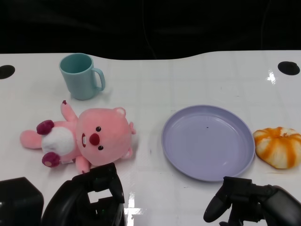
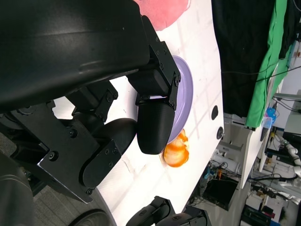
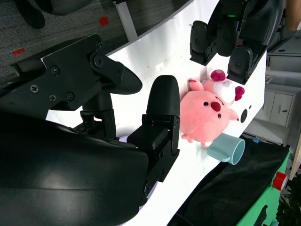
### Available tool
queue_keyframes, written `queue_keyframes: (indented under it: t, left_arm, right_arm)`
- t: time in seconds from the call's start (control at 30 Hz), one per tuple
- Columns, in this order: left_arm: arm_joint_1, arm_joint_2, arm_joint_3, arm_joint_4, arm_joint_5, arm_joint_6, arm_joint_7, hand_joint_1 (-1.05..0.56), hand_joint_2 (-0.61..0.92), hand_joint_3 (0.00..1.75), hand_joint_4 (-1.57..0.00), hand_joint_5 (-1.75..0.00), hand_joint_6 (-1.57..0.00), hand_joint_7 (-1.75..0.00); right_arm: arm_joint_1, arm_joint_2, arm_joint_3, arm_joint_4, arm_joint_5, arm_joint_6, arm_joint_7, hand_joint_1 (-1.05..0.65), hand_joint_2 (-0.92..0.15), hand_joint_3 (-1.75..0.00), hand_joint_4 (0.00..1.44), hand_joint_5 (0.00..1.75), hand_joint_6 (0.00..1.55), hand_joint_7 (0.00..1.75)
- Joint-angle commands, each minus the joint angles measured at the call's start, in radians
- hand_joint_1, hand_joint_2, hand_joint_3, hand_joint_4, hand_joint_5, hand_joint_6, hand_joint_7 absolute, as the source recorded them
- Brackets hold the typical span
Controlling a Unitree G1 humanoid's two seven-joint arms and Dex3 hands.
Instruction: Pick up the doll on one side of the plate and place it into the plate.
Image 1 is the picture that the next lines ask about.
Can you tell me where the teal plastic mug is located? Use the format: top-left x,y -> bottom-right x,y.
58,53 -> 106,101

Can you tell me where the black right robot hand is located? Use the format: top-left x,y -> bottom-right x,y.
203,176 -> 301,226

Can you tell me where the black table grommet hole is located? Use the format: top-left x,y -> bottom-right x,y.
0,65 -> 16,80
277,61 -> 301,76

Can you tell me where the lavender plastic plate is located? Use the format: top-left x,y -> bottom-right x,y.
161,105 -> 256,182

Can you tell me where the orange white bun toy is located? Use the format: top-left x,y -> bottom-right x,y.
253,126 -> 301,170

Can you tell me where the black backdrop cloth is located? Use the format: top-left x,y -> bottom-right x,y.
0,0 -> 301,61

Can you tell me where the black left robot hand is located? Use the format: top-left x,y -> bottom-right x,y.
41,162 -> 127,226

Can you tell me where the pink plush beaver doll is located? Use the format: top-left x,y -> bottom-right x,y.
19,100 -> 137,175

